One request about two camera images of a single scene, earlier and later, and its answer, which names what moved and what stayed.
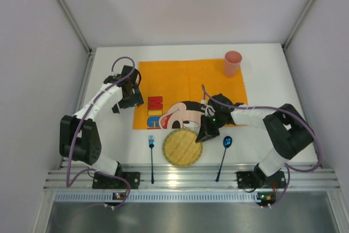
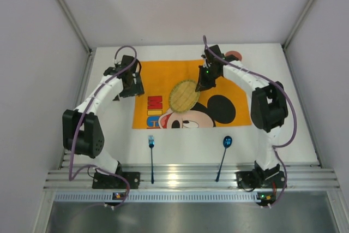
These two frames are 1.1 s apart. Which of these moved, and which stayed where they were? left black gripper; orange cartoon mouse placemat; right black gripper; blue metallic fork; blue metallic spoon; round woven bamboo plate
Moved: right black gripper; left black gripper; round woven bamboo plate
Stayed: blue metallic fork; orange cartoon mouse placemat; blue metallic spoon
